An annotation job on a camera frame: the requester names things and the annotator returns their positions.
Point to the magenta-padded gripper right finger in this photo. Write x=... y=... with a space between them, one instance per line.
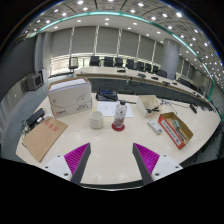
x=150 y=160

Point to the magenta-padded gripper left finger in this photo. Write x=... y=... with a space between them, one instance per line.
x=75 y=160

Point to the clear plastic drink bottle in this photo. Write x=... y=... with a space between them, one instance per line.
x=120 y=115

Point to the small white box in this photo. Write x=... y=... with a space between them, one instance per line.
x=155 y=127

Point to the red-edged cardboard box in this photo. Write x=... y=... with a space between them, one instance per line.
x=168 y=130

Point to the flat round red coaster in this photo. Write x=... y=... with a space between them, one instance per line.
x=118 y=129

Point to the white ceramic cup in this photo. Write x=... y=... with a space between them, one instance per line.
x=96 y=120

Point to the white desk organizer box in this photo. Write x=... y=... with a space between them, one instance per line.
x=145 y=101

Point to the white copy paper carton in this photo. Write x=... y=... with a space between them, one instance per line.
x=70 y=100

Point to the black table microphone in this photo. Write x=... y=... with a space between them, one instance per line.
x=193 y=108

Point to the black desk phone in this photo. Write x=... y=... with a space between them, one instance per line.
x=107 y=95

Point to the long curved conference table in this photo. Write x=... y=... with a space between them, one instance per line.
x=133 y=76

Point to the grey box monitor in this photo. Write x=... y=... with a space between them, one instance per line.
x=35 y=81

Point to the black office chairs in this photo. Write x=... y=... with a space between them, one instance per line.
x=126 y=62

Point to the recessed ceiling lights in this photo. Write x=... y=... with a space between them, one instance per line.
x=133 y=15

